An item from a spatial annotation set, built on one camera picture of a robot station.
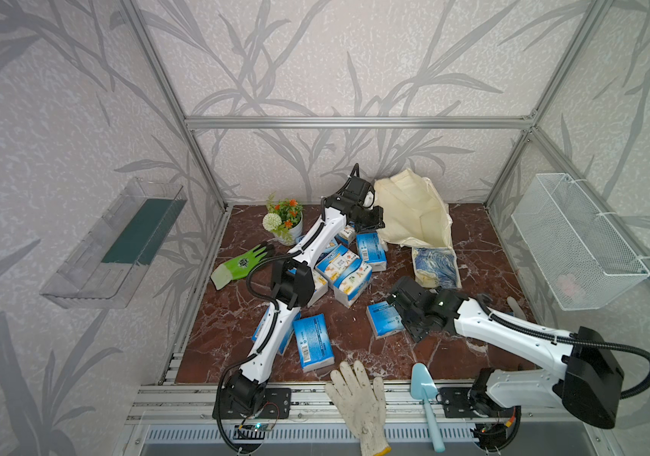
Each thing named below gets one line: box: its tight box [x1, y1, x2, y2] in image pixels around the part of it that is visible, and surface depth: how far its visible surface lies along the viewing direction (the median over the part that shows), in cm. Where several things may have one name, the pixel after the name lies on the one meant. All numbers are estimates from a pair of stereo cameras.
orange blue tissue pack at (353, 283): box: [332, 259, 374, 309], surface depth 90 cm
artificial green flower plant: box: [262, 191, 305, 241], surface depth 99 cm
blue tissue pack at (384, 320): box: [365, 300, 406, 341], surface depth 83 cm
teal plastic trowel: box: [410, 361, 445, 454], surface depth 77 cm
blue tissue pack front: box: [292, 313, 335, 374], surface depth 79 cm
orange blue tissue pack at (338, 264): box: [315, 244, 362, 285], surface depth 96 cm
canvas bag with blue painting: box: [373, 168, 462, 290], surface depth 98 cm
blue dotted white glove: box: [506, 296, 527, 321], surface depth 93 cm
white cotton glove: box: [325, 360, 391, 456], surface depth 74 cm
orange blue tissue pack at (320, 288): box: [306, 268, 329, 307], surface depth 93 cm
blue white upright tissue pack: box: [356, 231, 387, 272], surface depth 98 cm
